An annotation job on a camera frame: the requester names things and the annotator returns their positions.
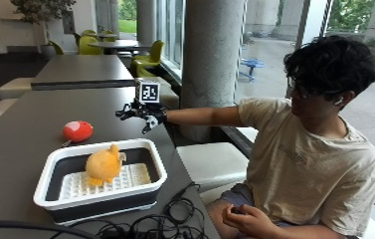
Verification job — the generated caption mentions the grey shorts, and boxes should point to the grey shorts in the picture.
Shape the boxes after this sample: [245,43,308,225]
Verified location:
[218,182,295,233]

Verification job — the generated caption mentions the white marker cube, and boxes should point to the white marker cube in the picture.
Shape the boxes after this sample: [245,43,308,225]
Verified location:
[134,78,162,105]

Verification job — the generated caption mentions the red round soft toy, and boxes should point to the red round soft toy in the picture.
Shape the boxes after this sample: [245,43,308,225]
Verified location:
[60,119,96,144]

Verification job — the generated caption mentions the dark rectangular table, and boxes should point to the dark rectangular table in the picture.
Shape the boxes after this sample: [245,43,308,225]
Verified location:
[29,54,137,92]

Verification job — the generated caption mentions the yellow soft toy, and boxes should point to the yellow soft toy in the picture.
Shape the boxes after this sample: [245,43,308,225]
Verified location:
[84,143,129,187]

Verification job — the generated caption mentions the green chair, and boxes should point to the green chair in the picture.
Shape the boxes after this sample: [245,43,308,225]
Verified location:
[77,35,105,56]
[129,39,166,79]

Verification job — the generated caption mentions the white perforated drain insert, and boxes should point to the white perforated drain insert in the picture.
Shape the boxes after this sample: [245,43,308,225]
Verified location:
[57,161,154,201]

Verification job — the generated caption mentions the dark round table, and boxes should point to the dark round table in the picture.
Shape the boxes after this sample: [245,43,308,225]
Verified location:
[88,39,154,55]
[82,31,120,41]

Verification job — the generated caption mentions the grey concrete pillar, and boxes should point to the grey concrete pillar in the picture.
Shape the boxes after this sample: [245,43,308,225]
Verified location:
[178,0,246,143]

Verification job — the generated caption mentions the beige t-shirt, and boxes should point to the beige t-shirt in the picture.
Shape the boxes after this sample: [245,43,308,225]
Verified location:
[235,97,375,238]

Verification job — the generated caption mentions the white and black basin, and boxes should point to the white and black basin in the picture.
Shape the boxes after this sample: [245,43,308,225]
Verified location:
[32,137,170,227]

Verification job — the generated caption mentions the the person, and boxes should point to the the person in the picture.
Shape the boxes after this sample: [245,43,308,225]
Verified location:
[114,34,375,239]

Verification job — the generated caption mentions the blue outdoor seat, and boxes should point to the blue outdoor seat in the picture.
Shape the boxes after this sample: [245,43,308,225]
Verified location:
[238,57,266,84]

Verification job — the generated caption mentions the potted indoor tree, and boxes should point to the potted indoor tree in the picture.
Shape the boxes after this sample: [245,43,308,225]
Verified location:
[9,0,78,60]

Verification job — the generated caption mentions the dark-framed glasses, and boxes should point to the dark-framed glasses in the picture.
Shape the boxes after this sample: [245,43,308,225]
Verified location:
[286,76,326,101]

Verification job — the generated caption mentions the bundle of black cables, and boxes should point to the bundle of black cables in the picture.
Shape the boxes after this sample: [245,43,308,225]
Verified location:
[93,181,210,239]

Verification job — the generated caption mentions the thick black cable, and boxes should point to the thick black cable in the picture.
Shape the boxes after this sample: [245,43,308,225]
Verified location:
[0,219,101,239]

